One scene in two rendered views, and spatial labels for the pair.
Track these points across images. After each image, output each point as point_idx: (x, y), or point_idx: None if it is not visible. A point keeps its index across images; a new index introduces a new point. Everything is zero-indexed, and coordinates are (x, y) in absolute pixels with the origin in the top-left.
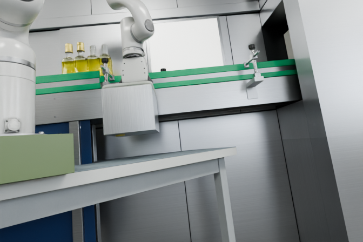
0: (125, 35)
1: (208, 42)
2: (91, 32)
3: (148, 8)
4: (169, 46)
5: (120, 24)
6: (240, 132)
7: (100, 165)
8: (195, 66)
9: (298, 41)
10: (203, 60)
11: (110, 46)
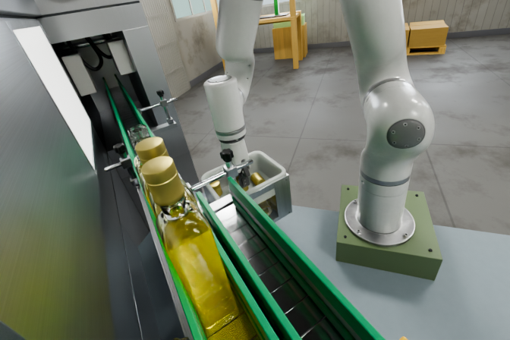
0: (241, 105)
1: (64, 78)
2: None
3: None
4: (60, 96)
5: (234, 87)
6: (121, 191)
7: (304, 224)
8: (85, 125)
9: (155, 83)
10: (80, 111)
11: (35, 128)
